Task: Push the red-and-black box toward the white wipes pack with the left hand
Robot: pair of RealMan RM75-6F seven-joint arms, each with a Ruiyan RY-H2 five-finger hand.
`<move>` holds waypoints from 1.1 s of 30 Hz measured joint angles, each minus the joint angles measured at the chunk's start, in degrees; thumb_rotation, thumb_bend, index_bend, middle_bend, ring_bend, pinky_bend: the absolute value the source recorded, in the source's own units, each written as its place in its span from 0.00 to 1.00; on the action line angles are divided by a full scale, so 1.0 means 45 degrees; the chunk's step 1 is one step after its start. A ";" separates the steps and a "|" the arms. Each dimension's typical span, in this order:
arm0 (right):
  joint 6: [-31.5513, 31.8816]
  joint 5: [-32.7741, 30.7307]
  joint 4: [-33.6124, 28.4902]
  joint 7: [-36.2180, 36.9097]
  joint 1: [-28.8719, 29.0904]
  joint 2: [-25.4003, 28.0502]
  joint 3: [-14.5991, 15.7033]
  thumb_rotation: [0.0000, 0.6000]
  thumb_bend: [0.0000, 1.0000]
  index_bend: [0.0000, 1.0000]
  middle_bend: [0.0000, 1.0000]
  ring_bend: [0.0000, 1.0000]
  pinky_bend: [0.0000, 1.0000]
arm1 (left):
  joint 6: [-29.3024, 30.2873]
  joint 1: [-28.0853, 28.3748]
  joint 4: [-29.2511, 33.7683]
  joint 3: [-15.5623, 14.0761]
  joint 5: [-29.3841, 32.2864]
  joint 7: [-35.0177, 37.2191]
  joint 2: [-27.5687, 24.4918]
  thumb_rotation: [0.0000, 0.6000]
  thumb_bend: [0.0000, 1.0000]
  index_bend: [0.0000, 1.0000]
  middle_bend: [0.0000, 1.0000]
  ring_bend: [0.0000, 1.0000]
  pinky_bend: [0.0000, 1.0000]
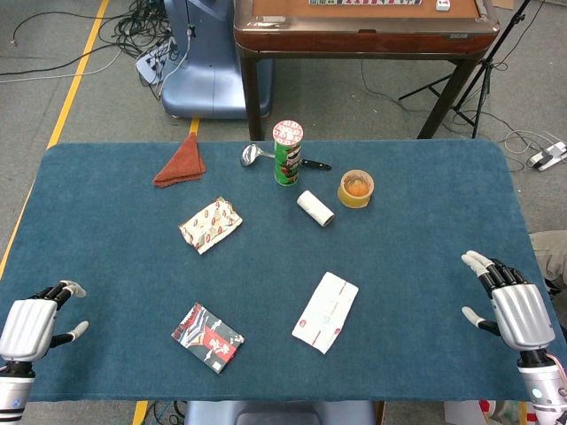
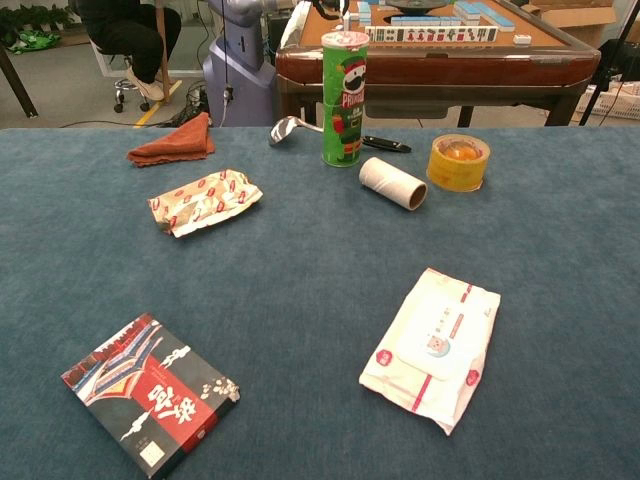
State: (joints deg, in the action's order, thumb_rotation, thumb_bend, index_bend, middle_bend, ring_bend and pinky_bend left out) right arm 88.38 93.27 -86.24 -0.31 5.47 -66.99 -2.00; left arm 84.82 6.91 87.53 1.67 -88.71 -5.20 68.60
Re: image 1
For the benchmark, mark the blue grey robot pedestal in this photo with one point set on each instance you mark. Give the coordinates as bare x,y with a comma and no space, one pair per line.
279,414

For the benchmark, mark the red and white bag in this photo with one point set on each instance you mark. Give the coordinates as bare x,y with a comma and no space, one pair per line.
509,414

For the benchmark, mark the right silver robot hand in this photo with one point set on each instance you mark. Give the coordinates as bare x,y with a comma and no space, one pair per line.
522,314

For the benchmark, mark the row of mahjong tiles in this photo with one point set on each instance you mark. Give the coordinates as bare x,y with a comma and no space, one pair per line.
363,2

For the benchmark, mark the black tripod stand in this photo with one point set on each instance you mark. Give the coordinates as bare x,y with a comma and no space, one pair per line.
488,65

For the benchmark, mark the brown mahjong table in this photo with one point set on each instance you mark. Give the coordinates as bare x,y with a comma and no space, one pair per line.
354,42

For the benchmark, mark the blue machine base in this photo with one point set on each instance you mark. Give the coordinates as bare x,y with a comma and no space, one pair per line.
208,66

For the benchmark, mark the blue felt table cover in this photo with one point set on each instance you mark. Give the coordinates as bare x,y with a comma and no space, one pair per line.
421,265

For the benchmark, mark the white paper roll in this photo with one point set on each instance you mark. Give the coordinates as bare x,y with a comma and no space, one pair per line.
312,207

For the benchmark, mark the white red pouch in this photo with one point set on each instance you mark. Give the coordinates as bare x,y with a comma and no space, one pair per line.
325,312

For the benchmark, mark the single white mahjong tile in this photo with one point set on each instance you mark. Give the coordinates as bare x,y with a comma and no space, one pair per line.
442,5

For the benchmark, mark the grey power strip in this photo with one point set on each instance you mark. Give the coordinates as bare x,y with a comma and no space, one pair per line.
150,64

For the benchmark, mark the white cardboard sheet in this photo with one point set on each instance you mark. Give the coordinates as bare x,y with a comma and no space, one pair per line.
463,414

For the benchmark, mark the orange ball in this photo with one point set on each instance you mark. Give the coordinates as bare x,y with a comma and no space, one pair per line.
356,189

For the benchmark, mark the white red crumpled snack bag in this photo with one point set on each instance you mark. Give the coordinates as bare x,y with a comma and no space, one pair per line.
210,226

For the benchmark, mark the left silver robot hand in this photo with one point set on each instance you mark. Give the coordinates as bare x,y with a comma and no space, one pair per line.
26,327

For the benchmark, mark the green chips can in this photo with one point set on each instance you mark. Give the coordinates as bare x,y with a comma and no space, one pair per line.
287,164

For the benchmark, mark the yellow tape roll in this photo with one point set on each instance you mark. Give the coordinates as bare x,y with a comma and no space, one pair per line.
350,201

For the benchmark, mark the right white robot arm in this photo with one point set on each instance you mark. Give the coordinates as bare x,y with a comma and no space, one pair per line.
540,385

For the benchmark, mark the rust red folded cloth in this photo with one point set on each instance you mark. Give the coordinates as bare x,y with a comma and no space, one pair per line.
181,166

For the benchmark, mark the white power strip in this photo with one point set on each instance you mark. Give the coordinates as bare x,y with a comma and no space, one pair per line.
547,158

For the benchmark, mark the red black snack packet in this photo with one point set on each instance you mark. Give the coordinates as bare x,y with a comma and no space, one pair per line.
208,338

